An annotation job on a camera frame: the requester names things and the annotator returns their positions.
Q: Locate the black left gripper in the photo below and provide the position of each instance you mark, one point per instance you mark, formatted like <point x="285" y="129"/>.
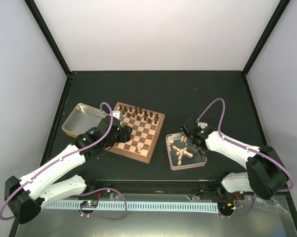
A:
<point x="125" y="135"/>

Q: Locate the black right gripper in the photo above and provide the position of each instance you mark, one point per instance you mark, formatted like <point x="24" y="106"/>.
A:
<point x="202" y="149"/>

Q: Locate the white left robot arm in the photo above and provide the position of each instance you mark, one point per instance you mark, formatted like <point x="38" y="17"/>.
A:
<point x="28" y="195"/>

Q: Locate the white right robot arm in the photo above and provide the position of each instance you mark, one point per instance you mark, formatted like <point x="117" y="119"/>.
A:
<point x="264" y="175"/>

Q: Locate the light pieces pile in tray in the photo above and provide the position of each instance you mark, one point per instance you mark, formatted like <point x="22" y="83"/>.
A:
<point x="177" y="143"/>

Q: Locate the left controller board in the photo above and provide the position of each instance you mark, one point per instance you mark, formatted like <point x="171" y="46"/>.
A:
<point x="89" y="204"/>

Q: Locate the controller board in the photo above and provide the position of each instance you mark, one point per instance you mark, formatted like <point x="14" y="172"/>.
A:
<point x="230" y="205"/>
<point x="89" y="204"/>

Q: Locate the right controller board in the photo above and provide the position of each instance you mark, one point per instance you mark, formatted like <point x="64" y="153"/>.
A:
<point x="230" y="205"/>

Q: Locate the pink plastic tray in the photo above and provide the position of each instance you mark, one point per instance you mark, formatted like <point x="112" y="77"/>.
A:
<point x="197" y="160"/>

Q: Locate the wooden chessboard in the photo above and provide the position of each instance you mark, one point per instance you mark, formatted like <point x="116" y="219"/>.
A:
<point x="144" y="135"/>

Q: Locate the yellow metal tin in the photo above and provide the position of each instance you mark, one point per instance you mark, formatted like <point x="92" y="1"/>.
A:
<point x="82" y="118"/>

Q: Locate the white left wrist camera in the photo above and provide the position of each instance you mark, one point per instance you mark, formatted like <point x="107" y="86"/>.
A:
<point x="118" y="115"/>

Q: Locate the black front rail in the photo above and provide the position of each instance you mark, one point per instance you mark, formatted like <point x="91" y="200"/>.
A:
<point x="164" y="187"/>

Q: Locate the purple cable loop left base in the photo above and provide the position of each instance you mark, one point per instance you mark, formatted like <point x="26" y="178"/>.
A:
<point x="106" y="205"/>

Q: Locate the white slotted cable duct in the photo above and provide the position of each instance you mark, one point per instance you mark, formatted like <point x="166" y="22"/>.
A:
<point x="204" y="207"/>

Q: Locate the black frame post left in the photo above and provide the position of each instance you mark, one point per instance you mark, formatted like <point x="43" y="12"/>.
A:
<point x="33" y="8"/>

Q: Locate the black frame post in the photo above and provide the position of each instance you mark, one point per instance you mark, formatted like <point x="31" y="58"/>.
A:
<point x="33" y="8"/>
<point x="272" y="23"/>

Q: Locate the black frame post right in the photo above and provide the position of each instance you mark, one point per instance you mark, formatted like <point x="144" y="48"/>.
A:
<point x="272" y="23"/>

